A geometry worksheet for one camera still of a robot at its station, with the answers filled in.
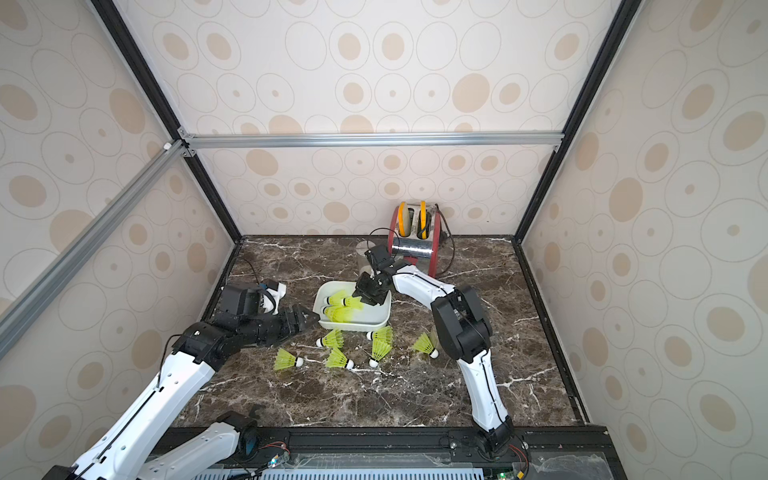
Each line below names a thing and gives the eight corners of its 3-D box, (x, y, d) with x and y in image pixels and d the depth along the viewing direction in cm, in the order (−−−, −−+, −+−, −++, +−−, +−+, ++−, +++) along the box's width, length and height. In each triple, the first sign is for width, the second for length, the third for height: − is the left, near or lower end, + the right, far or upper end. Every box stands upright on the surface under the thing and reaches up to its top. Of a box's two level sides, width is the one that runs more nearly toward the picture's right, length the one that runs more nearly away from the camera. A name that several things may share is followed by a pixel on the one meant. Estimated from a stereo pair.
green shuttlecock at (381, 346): (363, 361, 90) (361, 355, 86) (380, 337, 95) (380, 331, 91) (376, 370, 88) (375, 364, 84) (393, 345, 93) (393, 339, 89)
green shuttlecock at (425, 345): (430, 364, 89) (431, 358, 86) (413, 346, 93) (414, 340, 89) (439, 355, 91) (441, 349, 87) (423, 338, 95) (424, 332, 91)
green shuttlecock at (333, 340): (317, 345, 92) (315, 340, 89) (325, 330, 96) (322, 324, 93) (340, 352, 91) (338, 347, 88) (347, 337, 94) (345, 331, 91)
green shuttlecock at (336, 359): (327, 367, 89) (325, 361, 85) (331, 353, 91) (329, 347, 88) (353, 370, 88) (351, 364, 85) (356, 356, 91) (354, 350, 87)
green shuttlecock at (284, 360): (277, 370, 88) (273, 364, 85) (281, 354, 91) (277, 348, 88) (302, 370, 88) (298, 364, 85) (305, 354, 91) (301, 348, 88)
